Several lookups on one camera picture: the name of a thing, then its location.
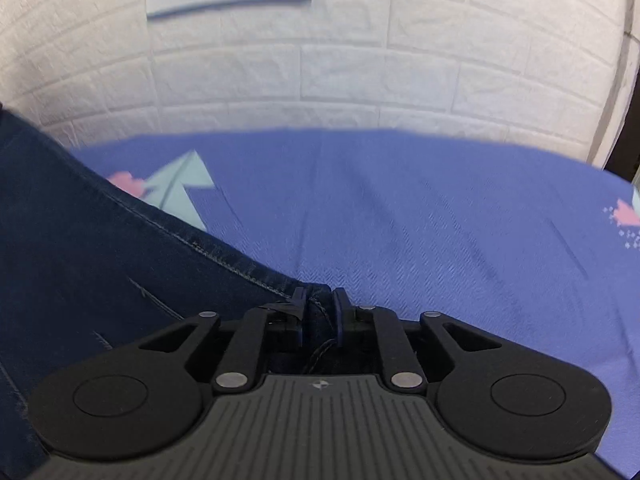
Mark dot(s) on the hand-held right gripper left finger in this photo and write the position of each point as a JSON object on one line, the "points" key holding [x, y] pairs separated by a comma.
{"points": [[298, 301]]}

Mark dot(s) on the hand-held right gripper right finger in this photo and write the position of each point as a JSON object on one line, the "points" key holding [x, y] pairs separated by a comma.
{"points": [[341, 305]]}

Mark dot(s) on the dark blue denim pants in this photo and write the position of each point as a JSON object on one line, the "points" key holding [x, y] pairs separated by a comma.
{"points": [[90, 260]]}

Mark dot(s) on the blue printed bed sheet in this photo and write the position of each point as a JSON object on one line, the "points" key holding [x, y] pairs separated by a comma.
{"points": [[410, 240]]}

